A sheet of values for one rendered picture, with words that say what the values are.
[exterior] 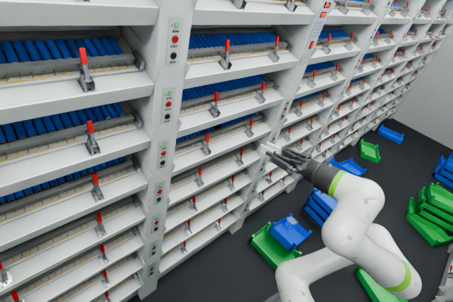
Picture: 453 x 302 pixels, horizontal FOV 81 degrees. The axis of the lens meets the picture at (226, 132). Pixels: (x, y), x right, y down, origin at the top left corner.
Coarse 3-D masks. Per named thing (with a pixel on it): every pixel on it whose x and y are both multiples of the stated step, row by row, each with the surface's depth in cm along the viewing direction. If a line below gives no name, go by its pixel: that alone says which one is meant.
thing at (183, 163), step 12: (264, 120) 135; (228, 132) 122; (264, 132) 133; (216, 144) 114; (228, 144) 117; (240, 144) 122; (180, 156) 103; (192, 156) 105; (204, 156) 108; (216, 156) 115; (180, 168) 100
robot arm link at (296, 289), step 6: (294, 288) 111; (300, 288) 111; (306, 288) 112; (282, 294) 112; (288, 294) 110; (294, 294) 109; (300, 294) 108; (306, 294) 109; (282, 300) 111; (288, 300) 108; (294, 300) 107; (300, 300) 106; (306, 300) 107; (312, 300) 108
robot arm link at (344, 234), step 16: (336, 208) 77; (336, 224) 74; (352, 224) 72; (336, 240) 72; (352, 240) 71; (368, 240) 77; (352, 256) 74; (368, 256) 76; (384, 256) 82; (368, 272) 84; (384, 272) 82; (400, 272) 85
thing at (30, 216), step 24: (96, 168) 85; (120, 168) 87; (144, 168) 90; (24, 192) 73; (48, 192) 74; (72, 192) 79; (96, 192) 80; (120, 192) 85; (0, 216) 69; (24, 216) 71; (48, 216) 73; (72, 216) 76; (0, 240) 66; (24, 240) 71
